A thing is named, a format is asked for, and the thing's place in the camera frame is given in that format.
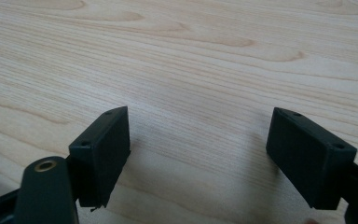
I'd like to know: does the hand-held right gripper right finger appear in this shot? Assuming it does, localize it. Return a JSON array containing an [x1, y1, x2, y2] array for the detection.
[[265, 106, 358, 211]]

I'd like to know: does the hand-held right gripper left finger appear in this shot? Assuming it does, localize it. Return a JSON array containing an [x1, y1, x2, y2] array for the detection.
[[68, 105, 132, 209]]

